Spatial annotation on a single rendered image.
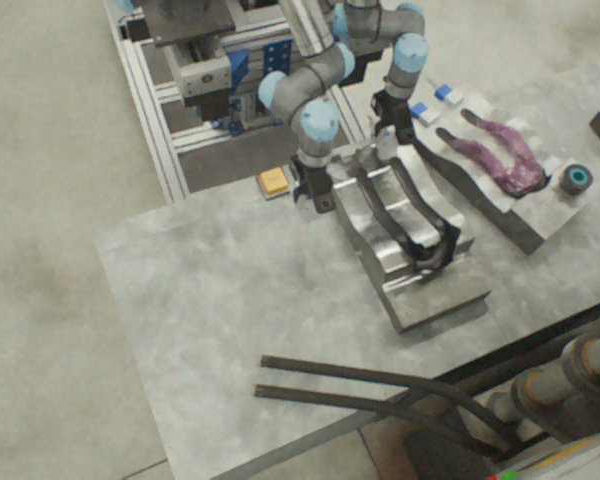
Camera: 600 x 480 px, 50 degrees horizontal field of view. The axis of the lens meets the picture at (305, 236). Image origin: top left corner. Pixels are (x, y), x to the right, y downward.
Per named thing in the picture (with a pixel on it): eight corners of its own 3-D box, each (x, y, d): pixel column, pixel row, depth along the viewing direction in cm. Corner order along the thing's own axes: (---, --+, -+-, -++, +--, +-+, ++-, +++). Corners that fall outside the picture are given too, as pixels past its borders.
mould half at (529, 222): (401, 137, 188) (409, 114, 178) (459, 94, 197) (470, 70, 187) (528, 257, 174) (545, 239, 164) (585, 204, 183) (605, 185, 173)
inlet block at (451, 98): (418, 87, 193) (422, 75, 189) (429, 79, 195) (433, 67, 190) (449, 115, 190) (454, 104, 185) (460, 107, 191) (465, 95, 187)
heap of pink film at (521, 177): (442, 146, 181) (450, 130, 174) (483, 114, 187) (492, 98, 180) (510, 208, 174) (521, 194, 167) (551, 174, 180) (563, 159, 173)
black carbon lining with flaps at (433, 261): (348, 175, 173) (354, 156, 164) (400, 157, 177) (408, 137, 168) (408, 285, 160) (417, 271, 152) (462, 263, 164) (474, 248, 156)
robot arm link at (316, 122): (319, 88, 130) (348, 114, 128) (314, 120, 140) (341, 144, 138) (291, 109, 128) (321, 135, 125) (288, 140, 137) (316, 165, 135)
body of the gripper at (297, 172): (315, 160, 155) (320, 132, 144) (330, 189, 152) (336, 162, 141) (286, 170, 153) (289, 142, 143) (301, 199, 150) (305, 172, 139)
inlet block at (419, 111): (393, 105, 190) (396, 93, 185) (404, 96, 191) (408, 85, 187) (424, 133, 186) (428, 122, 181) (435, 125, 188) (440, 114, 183)
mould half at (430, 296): (317, 177, 180) (322, 151, 168) (397, 149, 186) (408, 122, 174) (398, 335, 162) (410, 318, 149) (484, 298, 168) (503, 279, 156)
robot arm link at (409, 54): (431, 30, 145) (431, 59, 141) (419, 63, 155) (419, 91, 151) (397, 26, 145) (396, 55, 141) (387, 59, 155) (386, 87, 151)
